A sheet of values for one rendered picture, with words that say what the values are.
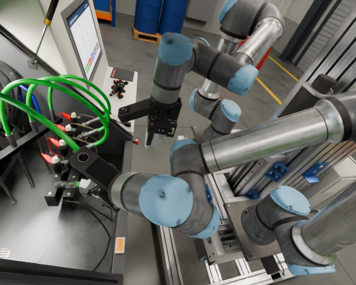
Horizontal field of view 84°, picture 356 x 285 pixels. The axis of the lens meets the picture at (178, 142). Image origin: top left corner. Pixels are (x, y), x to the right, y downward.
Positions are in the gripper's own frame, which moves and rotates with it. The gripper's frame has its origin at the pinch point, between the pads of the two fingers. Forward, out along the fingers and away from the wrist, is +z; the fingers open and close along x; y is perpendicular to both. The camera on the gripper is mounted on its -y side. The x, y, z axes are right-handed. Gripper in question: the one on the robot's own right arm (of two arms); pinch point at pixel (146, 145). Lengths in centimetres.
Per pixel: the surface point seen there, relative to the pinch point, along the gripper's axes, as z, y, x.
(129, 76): 26, -9, 95
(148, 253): 125, 20, 0
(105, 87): 27, -23, 74
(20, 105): -18.1, -28.4, -8.9
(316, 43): 46, 522, 535
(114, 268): 29.8, -6.2, -29.0
